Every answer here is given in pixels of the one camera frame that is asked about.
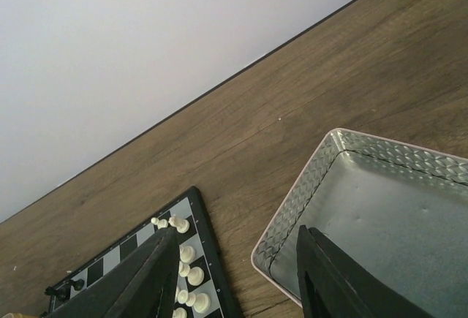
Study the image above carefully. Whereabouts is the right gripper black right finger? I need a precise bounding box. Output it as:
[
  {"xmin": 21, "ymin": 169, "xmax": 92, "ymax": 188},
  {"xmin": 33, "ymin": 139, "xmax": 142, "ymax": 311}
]
[{"xmin": 296, "ymin": 225, "xmax": 431, "ymax": 317}]

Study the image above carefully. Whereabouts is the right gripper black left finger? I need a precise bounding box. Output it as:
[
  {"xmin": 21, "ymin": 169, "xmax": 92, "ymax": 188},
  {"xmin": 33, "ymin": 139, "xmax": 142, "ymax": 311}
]
[{"xmin": 48, "ymin": 227, "xmax": 179, "ymax": 317}]

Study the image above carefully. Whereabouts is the white chess queen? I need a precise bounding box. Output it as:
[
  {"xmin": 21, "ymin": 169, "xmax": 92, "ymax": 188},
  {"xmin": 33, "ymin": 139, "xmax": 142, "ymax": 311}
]
[{"xmin": 178, "ymin": 262, "xmax": 205, "ymax": 287}]

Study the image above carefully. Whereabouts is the white chess pawn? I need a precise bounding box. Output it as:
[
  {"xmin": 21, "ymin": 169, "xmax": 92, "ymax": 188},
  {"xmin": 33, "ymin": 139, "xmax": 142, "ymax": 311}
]
[
  {"xmin": 179, "ymin": 245, "xmax": 196, "ymax": 264},
  {"xmin": 175, "ymin": 287, "xmax": 189, "ymax": 304},
  {"xmin": 172, "ymin": 307, "xmax": 188, "ymax": 318}
]

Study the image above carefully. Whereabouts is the black and silver chessboard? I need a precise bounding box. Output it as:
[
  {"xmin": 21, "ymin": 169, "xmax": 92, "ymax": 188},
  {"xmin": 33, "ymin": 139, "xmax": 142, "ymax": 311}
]
[{"xmin": 42, "ymin": 186, "xmax": 244, "ymax": 317}]

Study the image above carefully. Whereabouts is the white chess knight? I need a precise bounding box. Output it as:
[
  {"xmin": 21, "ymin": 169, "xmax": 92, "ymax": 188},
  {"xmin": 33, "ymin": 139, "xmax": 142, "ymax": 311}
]
[{"xmin": 168, "ymin": 215, "xmax": 190, "ymax": 234}]

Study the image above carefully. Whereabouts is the gold metal tin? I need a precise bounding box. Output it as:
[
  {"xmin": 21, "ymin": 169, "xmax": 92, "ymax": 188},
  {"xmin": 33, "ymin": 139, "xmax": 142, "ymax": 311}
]
[{"xmin": 1, "ymin": 312, "xmax": 37, "ymax": 318}]

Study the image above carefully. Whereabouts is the white chess piece on board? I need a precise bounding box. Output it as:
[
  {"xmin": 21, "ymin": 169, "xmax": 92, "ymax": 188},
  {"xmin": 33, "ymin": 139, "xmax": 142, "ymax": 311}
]
[{"xmin": 151, "ymin": 217, "xmax": 169, "ymax": 230}]

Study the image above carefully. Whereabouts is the black chess pawn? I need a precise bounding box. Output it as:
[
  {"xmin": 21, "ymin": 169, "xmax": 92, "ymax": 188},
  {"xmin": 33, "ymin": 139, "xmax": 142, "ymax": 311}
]
[
  {"xmin": 69, "ymin": 279, "xmax": 85, "ymax": 292},
  {"xmin": 45, "ymin": 287, "xmax": 68, "ymax": 301}
]

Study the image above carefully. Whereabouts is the pink embossed metal tin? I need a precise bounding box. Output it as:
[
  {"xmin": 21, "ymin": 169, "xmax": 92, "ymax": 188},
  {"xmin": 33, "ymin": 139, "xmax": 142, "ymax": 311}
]
[{"xmin": 251, "ymin": 129, "xmax": 467, "ymax": 317}]

